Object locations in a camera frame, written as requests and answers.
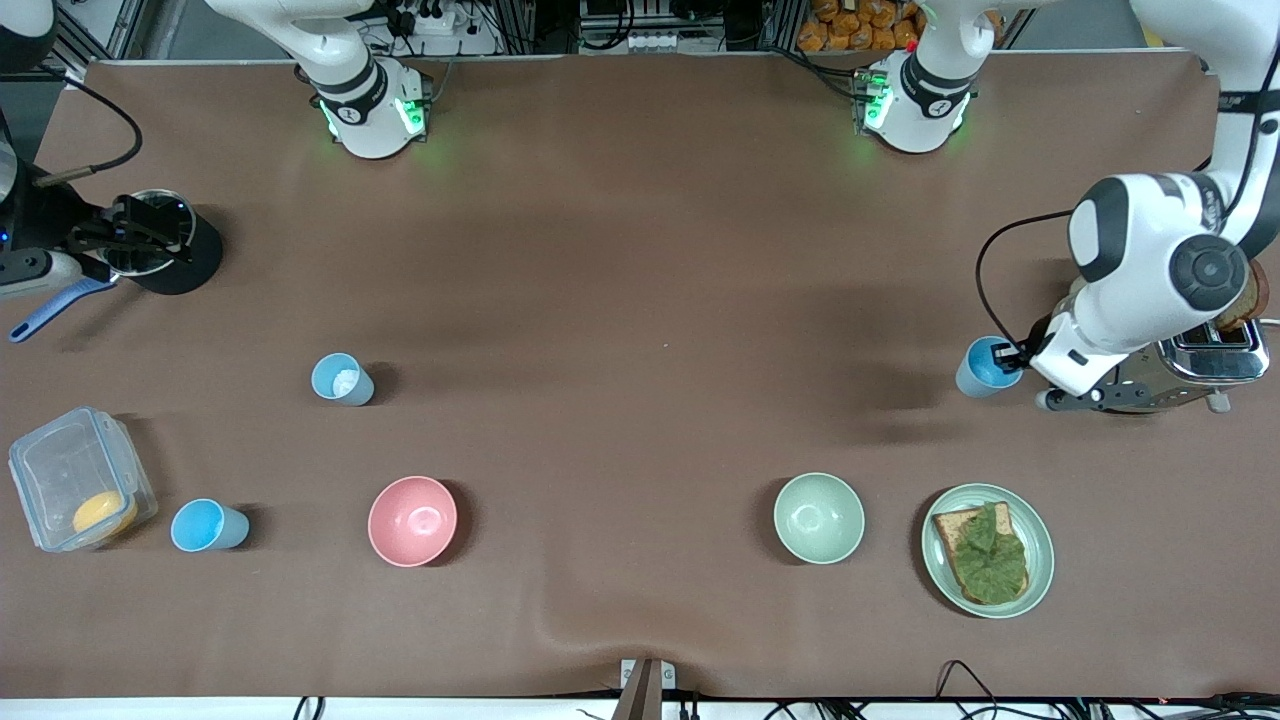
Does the clear plastic lidded container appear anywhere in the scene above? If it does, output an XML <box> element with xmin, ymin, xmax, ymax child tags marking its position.
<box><xmin>8</xmin><ymin>406</ymin><xmax>159</xmax><ymax>553</ymax></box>

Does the beige and chrome toaster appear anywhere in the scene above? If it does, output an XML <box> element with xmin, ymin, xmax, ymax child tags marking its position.
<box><xmin>1062</xmin><ymin>275</ymin><xmax>1280</xmax><ymax>414</ymax></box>

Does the pale green bowl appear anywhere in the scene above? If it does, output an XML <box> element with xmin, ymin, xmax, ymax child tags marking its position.
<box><xmin>773</xmin><ymin>472</ymin><xmax>866</xmax><ymax>565</ymax></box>

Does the aluminium frame rail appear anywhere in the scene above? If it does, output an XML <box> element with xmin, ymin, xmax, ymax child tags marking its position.
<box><xmin>50</xmin><ymin>0</ymin><xmax>151</xmax><ymax>67</ymax></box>

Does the yellow round food piece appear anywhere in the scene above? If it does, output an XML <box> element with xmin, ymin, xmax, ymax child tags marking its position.
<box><xmin>72</xmin><ymin>490</ymin><xmax>139</xmax><ymax>541</ymax></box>

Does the brown bread slice in toaster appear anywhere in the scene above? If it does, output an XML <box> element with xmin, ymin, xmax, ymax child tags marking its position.
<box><xmin>1215</xmin><ymin>260</ymin><xmax>1271</xmax><ymax>334</ymax></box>

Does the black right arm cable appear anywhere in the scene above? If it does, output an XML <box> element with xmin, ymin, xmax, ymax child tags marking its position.
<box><xmin>35</xmin><ymin>65</ymin><xmax>144</xmax><ymax>186</ymax></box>

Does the bread slice under lettuce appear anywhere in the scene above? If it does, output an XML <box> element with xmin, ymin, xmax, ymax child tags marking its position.
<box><xmin>932</xmin><ymin>501</ymin><xmax>1031</xmax><ymax>605</ymax></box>

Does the pink bowl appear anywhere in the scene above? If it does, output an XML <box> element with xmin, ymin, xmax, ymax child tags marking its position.
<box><xmin>367</xmin><ymin>475</ymin><xmax>459</xmax><ymax>568</ymax></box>

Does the white power strip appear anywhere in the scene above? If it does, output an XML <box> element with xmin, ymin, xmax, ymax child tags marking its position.
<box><xmin>395</xmin><ymin>3</ymin><xmax>459</xmax><ymax>37</ymax></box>

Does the blue cup holding white paper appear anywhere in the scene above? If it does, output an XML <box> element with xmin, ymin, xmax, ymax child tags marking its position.
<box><xmin>310</xmin><ymin>352</ymin><xmax>376</xmax><ymax>407</ymax></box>

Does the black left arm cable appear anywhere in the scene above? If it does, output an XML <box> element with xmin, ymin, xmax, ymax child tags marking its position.
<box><xmin>975</xmin><ymin>60</ymin><xmax>1256</xmax><ymax>351</ymax></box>

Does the green lettuce leaf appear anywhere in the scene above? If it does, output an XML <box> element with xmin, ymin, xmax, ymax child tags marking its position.
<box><xmin>948</xmin><ymin>503</ymin><xmax>1029</xmax><ymax>605</ymax></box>

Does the pile of orange snacks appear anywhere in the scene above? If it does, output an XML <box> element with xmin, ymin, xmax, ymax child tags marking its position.
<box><xmin>797</xmin><ymin>0</ymin><xmax>926</xmax><ymax>53</ymax></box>

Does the thin black cable loop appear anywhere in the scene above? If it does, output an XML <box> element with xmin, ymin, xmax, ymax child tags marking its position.
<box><xmin>935</xmin><ymin>660</ymin><xmax>1001</xmax><ymax>720</ymax></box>

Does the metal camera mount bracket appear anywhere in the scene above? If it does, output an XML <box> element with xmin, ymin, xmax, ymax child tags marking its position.
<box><xmin>612</xmin><ymin>657</ymin><xmax>676</xmax><ymax>720</ymax></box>

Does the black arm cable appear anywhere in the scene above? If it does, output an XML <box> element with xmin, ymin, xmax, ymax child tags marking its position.
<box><xmin>975</xmin><ymin>60</ymin><xmax>1256</xmax><ymax>351</ymax></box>
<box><xmin>35</xmin><ymin>65</ymin><xmax>144</xmax><ymax>186</ymax></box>

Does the pale green plate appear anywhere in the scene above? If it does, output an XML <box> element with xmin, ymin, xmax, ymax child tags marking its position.
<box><xmin>921</xmin><ymin>483</ymin><xmax>1055</xmax><ymax>619</ymax></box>

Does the black saucepan with blue handle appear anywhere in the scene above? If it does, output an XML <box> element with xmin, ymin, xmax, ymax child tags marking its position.
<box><xmin>8</xmin><ymin>188</ymin><xmax>223</xmax><ymax>344</ymax></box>

